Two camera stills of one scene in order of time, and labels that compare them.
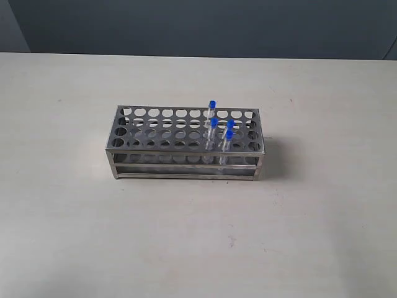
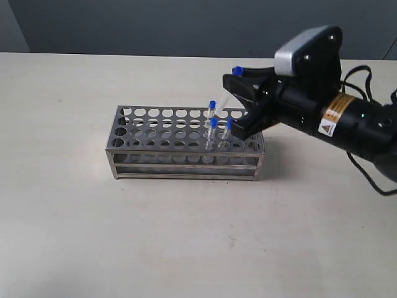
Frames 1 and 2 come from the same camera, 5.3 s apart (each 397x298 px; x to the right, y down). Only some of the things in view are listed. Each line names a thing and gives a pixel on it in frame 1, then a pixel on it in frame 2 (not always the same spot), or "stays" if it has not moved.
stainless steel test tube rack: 186,143 stays
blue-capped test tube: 224,155 to 238,71
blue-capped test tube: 212,105 stays
